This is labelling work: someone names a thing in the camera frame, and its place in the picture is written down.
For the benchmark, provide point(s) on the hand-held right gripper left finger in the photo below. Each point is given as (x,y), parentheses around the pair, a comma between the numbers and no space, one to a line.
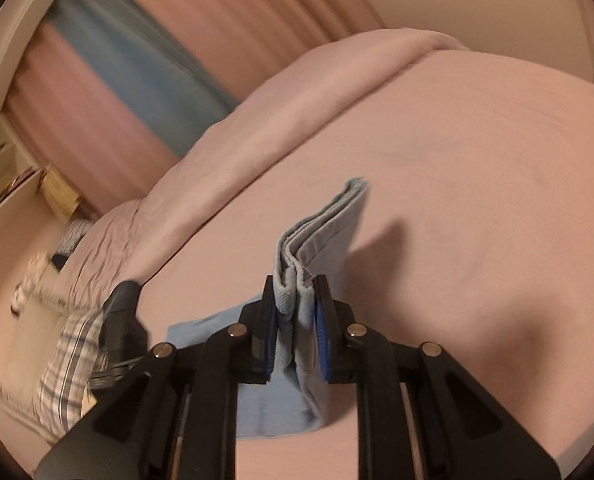
(268,355)

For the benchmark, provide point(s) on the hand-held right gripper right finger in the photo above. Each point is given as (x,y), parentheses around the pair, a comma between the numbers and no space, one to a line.
(323,345)

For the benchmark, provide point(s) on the light blue denim pants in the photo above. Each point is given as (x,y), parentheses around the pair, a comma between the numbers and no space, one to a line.
(322,240)

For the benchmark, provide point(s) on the dark folded cloth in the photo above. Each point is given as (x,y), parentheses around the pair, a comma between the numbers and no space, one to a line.
(122,325)

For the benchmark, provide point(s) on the grey plaid pillow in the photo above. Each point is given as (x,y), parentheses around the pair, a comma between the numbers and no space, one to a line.
(62,375)

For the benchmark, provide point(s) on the pink duvet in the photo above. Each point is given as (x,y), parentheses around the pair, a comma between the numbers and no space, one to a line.
(277,125)

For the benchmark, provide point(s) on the blue checked pillow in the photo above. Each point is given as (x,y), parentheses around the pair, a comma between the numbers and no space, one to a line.
(74,237)

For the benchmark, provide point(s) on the cream frilled pillow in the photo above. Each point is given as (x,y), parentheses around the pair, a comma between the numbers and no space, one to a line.
(37,335)

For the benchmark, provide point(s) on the yellow fringed cloth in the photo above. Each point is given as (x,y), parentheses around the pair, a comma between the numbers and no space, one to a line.
(59,192)

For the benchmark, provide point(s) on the pink curtain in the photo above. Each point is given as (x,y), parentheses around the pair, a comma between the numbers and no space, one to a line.
(227,10)
(77,130)

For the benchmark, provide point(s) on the blue curtain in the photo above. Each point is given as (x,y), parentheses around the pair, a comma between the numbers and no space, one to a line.
(127,70)

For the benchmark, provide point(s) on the white wall cabinet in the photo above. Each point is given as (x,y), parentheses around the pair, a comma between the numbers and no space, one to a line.
(7,60)

